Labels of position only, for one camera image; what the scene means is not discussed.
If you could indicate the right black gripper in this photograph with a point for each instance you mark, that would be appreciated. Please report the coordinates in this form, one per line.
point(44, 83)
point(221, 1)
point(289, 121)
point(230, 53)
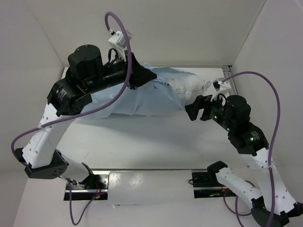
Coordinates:
point(205, 108)

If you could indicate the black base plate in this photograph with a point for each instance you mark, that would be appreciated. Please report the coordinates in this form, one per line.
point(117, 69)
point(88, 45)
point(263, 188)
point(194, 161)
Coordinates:
point(205, 187)
point(97, 188)

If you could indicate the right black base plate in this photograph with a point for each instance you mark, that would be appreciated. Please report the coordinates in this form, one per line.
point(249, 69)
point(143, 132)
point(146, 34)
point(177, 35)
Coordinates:
point(205, 187)

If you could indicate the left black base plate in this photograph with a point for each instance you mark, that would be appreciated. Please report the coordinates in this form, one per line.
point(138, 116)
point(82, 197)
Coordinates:
point(97, 188)

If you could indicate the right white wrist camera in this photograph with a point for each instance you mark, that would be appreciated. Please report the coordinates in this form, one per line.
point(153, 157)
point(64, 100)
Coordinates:
point(221, 88)

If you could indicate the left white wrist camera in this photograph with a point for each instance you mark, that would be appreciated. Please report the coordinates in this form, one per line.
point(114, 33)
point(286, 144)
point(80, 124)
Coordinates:
point(117, 41)

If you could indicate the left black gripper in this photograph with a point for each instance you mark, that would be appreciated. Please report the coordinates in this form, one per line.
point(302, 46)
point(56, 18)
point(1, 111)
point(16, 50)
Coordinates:
point(139, 74)

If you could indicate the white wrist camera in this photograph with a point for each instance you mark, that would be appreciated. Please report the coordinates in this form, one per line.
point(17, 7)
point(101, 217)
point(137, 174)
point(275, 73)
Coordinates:
point(117, 41)
point(221, 88)

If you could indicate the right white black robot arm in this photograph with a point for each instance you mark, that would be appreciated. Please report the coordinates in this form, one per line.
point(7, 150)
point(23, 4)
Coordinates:
point(271, 202)

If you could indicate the white pillow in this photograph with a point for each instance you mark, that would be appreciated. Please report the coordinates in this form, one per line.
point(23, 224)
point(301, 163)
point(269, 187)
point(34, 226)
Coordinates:
point(186, 85)

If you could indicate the aluminium extrusion rail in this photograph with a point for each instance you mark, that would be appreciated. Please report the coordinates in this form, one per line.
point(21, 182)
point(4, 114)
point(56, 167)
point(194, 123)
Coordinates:
point(227, 71)

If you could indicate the light blue pillowcase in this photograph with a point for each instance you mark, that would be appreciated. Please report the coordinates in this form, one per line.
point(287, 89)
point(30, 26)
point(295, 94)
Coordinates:
point(154, 98)

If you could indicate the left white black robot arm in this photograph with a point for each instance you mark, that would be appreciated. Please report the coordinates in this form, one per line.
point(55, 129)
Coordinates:
point(67, 98)

